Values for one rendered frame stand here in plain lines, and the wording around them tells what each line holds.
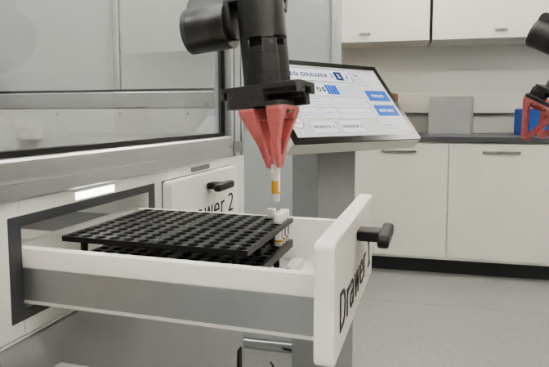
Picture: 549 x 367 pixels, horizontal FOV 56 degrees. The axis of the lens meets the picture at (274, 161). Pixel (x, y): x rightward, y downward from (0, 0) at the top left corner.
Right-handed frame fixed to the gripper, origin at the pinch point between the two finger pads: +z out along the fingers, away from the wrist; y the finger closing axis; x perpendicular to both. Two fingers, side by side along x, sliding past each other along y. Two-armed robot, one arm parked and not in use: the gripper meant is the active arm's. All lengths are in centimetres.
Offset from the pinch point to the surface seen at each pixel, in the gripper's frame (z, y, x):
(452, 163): 21, 11, 285
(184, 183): 3.2, -22.7, 16.3
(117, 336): 22.7, -25.4, -1.0
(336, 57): -34, -25, 149
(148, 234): 6.8, -12.5, -9.6
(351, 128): -4, -9, 86
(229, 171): 2.8, -23.9, 36.3
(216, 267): 9.0, -0.6, -16.2
